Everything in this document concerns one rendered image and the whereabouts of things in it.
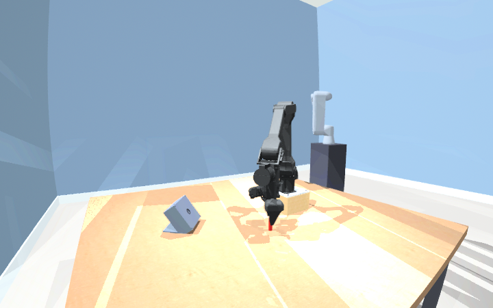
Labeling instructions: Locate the light blue square panel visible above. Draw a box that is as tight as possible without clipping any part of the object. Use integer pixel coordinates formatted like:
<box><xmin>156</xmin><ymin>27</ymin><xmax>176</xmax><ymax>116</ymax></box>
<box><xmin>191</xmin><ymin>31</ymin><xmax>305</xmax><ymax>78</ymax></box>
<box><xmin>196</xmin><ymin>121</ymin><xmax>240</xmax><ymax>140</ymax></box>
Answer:
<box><xmin>163</xmin><ymin>195</ymin><xmax>201</xmax><ymax>234</ymax></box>

